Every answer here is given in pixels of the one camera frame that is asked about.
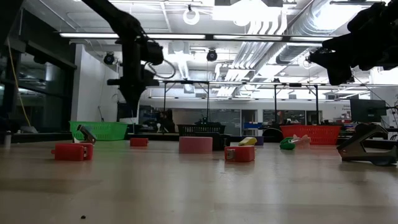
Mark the light blue staple remover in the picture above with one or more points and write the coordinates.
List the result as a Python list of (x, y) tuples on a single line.
[(87, 134)]

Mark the maroon staple remover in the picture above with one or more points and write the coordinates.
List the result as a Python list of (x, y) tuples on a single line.
[(302, 140)]

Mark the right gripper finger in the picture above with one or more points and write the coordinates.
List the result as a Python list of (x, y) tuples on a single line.
[(348, 42), (326, 59)]

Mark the green mini stapler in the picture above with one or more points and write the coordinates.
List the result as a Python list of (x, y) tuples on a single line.
[(286, 144)]

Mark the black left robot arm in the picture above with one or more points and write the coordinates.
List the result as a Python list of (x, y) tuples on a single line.
[(118, 18)]

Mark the black aluminium table frame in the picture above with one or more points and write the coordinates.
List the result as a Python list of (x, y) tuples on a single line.
[(37, 137)]

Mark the black monitor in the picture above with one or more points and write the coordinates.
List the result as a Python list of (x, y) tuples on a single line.
[(367, 110)]

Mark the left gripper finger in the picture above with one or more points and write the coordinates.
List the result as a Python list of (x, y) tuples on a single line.
[(138, 93), (128, 93)]

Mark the red plastic basket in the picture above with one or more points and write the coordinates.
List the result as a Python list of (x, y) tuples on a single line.
[(323, 133)]

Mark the overhead LED light bar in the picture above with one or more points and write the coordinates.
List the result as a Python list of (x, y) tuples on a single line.
[(186, 36)]

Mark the black plastic basket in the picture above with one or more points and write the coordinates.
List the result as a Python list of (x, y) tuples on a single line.
[(202, 129)]

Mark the black office chair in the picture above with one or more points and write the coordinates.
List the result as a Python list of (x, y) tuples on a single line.
[(272, 132)]

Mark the purple tape roll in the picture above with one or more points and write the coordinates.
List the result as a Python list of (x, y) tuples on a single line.
[(259, 141)]

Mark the green plastic basket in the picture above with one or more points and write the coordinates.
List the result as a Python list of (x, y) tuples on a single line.
[(109, 130)]

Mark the red mini stapler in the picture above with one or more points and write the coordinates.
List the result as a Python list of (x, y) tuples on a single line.
[(139, 142), (70, 152), (241, 154)]

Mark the person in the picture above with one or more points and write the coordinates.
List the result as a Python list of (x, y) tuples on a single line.
[(165, 120)]

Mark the silver ventilation duct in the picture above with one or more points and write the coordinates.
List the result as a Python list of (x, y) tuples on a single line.
[(292, 49)]

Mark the blue storage box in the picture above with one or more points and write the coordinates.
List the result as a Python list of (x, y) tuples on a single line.
[(253, 125)]

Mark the large black stapler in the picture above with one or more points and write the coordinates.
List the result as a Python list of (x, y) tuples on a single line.
[(220, 141)]

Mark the black round ceiling camera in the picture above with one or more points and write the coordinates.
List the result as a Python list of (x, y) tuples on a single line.
[(211, 55), (109, 58)]

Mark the black background rig frame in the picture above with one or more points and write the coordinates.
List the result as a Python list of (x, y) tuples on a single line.
[(186, 82), (295, 84)]

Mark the yellow mini stapler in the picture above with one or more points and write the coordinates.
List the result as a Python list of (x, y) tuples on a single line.
[(247, 142)]

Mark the pink tape roll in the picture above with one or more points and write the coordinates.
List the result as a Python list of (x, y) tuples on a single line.
[(196, 145)]

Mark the dark grey staple remover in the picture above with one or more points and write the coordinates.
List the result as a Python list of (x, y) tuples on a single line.
[(357, 149)]

